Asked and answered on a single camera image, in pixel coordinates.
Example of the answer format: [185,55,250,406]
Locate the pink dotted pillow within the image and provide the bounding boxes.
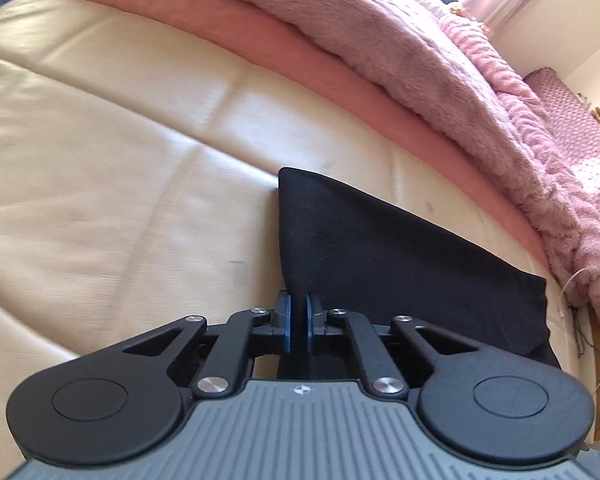
[524,67,600,200]

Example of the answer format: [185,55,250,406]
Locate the pink textured quilt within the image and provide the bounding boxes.
[379,0,600,241]

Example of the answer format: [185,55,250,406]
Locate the black pants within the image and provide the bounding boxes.
[278,167,559,366]

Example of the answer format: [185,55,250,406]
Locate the cream woven bed mat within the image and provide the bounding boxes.
[0,0,554,466]

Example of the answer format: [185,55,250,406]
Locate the mauve fluffy blanket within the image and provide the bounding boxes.
[144,0,600,334]

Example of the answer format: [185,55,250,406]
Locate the white charging cable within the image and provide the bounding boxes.
[557,266,589,319]

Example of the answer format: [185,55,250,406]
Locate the pink bed sheet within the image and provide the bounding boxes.
[86,0,547,263]

